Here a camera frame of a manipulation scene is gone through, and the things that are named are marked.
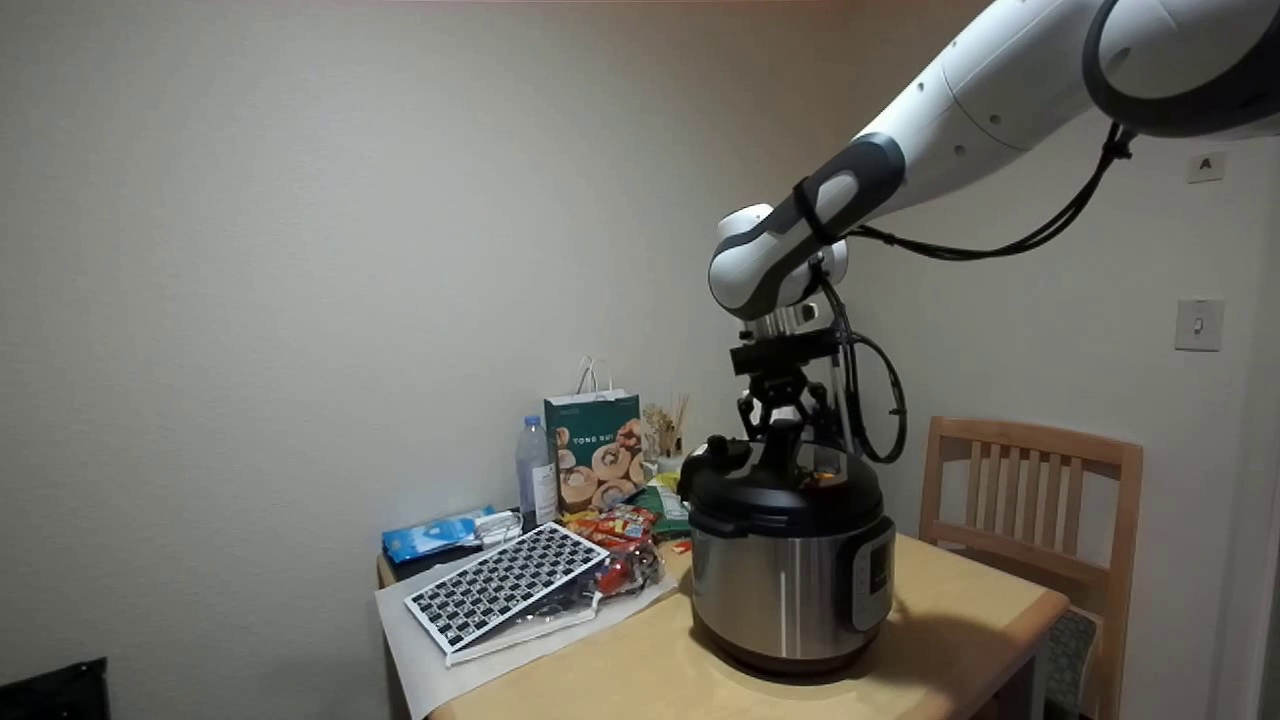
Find white wall switch plate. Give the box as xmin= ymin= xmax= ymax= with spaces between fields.
xmin=1171 ymin=302 xmax=1223 ymax=352

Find black white patterned board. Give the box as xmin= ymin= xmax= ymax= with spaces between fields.
xmin=406 ymin=525 xmax=610 ymax=658

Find stainless steel rice cooker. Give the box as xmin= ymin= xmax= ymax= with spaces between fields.
xmin=694 ymin=515 xmax=898 ymax=675

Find white paper sheet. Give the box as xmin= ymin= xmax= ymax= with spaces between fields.
xmin=376 ymin=539 xmax=690 ymax=720

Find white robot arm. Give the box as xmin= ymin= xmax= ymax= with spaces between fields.
xmin=707 ymin=0 xmax=1280 ymax=437

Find green paper gift bag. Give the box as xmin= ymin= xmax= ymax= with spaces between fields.
xmin=546 ymin=365 xmax=644 ymax=513

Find black rice cooker lid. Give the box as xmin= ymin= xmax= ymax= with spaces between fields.
xmin=675 ymin=437 xmax=886 ymax=536

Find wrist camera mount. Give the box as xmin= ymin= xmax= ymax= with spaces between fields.
xmin=732 ymin=302 xmax=841 ymax=375

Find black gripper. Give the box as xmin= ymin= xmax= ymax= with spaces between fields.
xmin=739 ymin=369 xmax=809 ymax=431

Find clear water bottle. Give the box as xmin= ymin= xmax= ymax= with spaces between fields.
xmin=516 ymin=415 xmax=555 ymax=530

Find wooden chair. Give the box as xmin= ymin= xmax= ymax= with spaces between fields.
xmin=922 ymin=415 xmax=1146 ymax=720

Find red snack packets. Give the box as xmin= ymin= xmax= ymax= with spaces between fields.
xmin=570 ymin=508 xmax=675 ymax=600

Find blue snack package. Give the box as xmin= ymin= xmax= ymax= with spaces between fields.
xmin=380 ymin=508 xmax=524 ymax=578

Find patterned chair seat cushion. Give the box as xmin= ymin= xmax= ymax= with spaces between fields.
xmin=1040 ymin=609 xmax=1100 ymax=720

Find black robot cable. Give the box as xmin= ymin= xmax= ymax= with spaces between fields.
xmin=813 ymin=117 xmax=1142 ymax=470

